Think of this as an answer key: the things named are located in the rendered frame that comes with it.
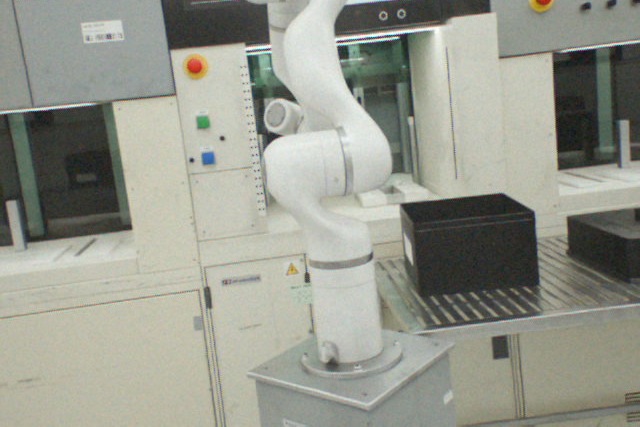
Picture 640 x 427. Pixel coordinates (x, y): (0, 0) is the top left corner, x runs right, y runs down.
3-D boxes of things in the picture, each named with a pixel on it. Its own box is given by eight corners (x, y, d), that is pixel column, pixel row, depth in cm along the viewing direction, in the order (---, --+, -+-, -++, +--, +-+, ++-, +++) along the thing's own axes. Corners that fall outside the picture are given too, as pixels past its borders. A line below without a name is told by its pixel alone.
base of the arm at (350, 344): (362, 387, 115) (351, 279, 112) (280, 366, 127) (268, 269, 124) (422, 346, 129) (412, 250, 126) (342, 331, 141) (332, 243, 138)
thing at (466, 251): (404, 266, 184) (398, 203, 181) (508, 255, 184) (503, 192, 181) (419, 297, 157) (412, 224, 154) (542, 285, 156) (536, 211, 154)
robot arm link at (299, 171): (380, 262, 120) (366, 127, 116) (276, 278, 117) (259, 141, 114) (365, 247, 132) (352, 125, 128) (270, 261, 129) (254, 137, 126)
